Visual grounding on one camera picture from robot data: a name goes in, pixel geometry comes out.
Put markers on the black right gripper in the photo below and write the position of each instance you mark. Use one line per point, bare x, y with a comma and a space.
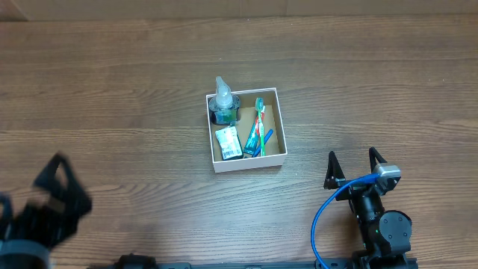
355, 189

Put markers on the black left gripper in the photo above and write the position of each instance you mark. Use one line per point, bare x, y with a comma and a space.
56, 208

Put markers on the blue disposable razor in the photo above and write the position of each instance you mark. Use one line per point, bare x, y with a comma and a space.
266, 138

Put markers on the toothpaste tube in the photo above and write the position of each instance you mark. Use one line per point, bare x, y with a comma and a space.
252, 140

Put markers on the green toothbrush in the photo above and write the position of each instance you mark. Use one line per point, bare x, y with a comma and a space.
260, 107

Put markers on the green soap packet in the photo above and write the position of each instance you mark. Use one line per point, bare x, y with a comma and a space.
230, 145

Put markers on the clear soap dispenser bottle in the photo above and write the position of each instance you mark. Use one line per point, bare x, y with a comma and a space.
223, 108

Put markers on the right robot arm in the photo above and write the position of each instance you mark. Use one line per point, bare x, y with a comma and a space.
385, 234

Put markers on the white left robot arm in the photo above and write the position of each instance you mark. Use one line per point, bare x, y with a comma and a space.
29, 254

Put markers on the white cardboard box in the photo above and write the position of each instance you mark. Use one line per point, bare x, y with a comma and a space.
276, 147

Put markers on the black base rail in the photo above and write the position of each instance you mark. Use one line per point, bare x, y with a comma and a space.
136, 261

